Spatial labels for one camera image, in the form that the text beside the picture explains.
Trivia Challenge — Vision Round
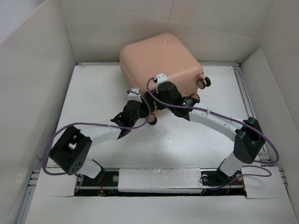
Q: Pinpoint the pink hard-shell suitcase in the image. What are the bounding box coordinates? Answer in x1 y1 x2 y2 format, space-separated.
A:
119 33 211 125

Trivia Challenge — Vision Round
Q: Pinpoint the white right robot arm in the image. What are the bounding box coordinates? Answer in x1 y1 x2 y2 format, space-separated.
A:
146 81 266 188

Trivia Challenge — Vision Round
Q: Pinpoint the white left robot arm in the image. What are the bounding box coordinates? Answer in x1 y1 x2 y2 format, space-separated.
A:
49 98 150 185

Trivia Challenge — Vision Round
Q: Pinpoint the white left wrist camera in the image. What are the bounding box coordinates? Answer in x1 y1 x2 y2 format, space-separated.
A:
127 87 142 103

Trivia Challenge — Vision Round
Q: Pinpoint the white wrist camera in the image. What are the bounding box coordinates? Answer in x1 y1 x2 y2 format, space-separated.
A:
127 87 142 103
153 73 168 86

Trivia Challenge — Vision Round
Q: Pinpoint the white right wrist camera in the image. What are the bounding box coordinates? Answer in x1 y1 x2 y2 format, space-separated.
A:
153 73 168 86

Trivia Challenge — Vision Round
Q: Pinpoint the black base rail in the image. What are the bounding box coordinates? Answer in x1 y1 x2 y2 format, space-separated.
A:
74 168 246 197

